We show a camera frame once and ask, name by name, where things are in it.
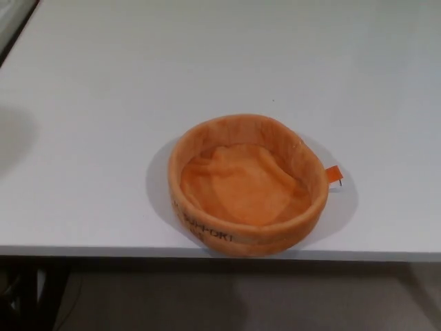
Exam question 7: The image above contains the black table frame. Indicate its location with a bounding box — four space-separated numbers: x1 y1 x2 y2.
0 255 72 331

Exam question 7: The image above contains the orange soft plush plate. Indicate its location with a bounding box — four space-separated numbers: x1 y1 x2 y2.
168 111 345 260

